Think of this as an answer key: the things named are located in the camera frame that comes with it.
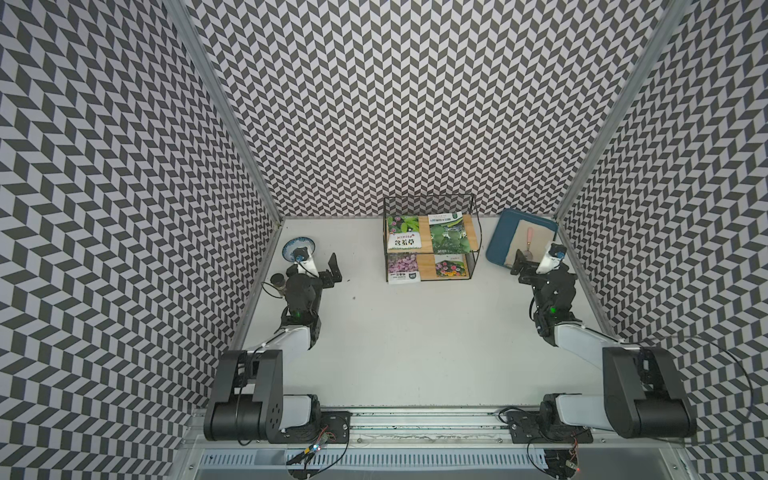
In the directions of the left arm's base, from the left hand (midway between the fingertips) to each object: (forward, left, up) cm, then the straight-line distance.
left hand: (320, 257), depth 88 cm
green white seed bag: (+9, -25, 0) cm, 27 cm away
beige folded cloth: (+19, -76, -13) cm, 80 cm away
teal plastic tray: (+24, -65, -15) cm, 71 cm away
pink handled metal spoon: (+20, -73, -13) cm, 76 cm away
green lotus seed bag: (+8, -39, +1) cm, 40 cm away
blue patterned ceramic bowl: (+16, +13, -12) cm, 24 cm away
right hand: (0, -63, 0) cm, 63 cm away
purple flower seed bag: (+5, -25, -14) cm, 29 cm away
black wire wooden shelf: (+7, -34, +1) cm, 34 cm away
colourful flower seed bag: (+7, -42, -14) cm, 44 cm away
